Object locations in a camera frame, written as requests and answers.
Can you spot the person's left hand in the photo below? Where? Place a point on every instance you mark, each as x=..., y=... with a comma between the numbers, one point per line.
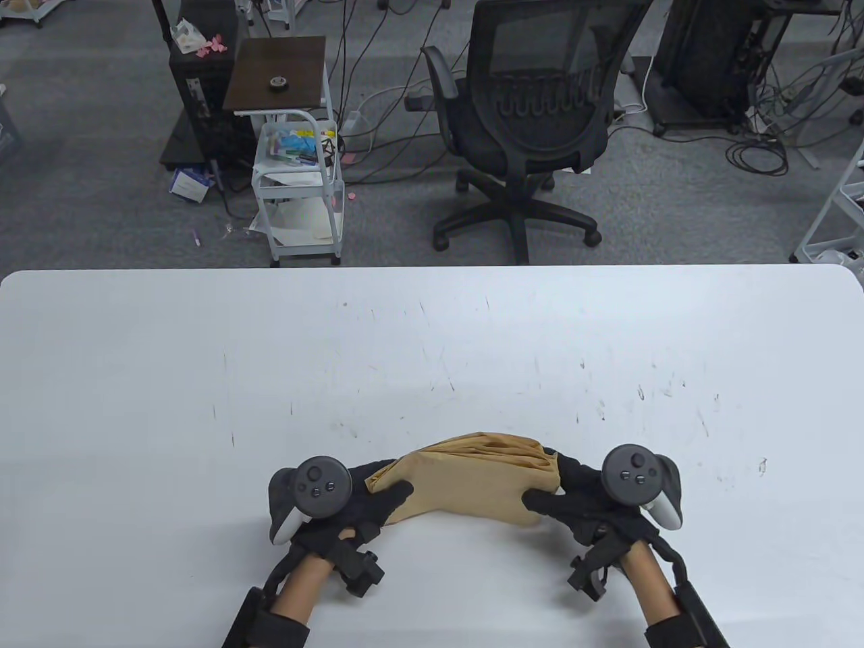
x=364, y=509

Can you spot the person's right hand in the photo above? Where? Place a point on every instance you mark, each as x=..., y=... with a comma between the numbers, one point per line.
x=584, y=503

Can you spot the group of brown paper envelopes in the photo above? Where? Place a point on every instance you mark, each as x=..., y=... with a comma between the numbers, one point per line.
x=472, y=486

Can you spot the person's right forearm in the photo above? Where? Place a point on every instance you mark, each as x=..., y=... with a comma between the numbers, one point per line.
x=648, y=587

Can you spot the person's left forearm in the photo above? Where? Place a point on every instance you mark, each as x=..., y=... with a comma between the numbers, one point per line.
x=304, y=584

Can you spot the grey and white tracking controller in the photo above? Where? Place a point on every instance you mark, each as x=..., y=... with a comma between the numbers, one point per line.
x=320, y=482
x=631, y=472

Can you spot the black fabric wristband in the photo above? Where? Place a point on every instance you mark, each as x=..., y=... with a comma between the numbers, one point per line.
x=280, y=631
x=671, y=634

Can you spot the black sensor box with label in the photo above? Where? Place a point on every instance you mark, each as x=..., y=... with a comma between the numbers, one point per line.
x=705, y=621

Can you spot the white papers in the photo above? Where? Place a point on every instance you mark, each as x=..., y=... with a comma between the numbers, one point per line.
x=300, y=223

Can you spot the white rolling cart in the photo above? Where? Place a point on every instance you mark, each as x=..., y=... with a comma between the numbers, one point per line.
x=290, y=192

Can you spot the black mesh office chair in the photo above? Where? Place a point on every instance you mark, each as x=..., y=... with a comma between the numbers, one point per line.
x=533, y=142

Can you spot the blue and white box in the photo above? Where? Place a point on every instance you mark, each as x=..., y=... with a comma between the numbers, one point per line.
x=189, y=183

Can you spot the blue packet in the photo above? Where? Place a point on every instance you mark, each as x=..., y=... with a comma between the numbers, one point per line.
x=293, y=142

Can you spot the black tape roll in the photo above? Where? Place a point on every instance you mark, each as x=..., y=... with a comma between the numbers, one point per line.
x=273, y=86

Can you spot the black computer tower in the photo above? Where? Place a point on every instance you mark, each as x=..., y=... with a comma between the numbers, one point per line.
x=202, y=101

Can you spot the black equipment cabinet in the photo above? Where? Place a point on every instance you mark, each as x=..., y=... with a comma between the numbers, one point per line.
x=702, y=61

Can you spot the dark brown wooden board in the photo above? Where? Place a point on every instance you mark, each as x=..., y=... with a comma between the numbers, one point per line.
x=270, y=61

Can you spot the small pink items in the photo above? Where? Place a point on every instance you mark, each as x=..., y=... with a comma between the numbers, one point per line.
x=214, y=46

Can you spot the crumpled clear plastic bag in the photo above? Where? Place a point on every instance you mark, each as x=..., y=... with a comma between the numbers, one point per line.
x=185, y=37

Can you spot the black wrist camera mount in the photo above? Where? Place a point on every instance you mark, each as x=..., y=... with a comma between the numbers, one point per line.
x=587, y=577
x=361, y=577

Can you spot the white metal frame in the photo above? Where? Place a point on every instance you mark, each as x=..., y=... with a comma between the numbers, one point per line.
x=803, y=255

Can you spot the black flat base plate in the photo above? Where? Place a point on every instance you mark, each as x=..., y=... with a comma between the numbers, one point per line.
x=179, y=145

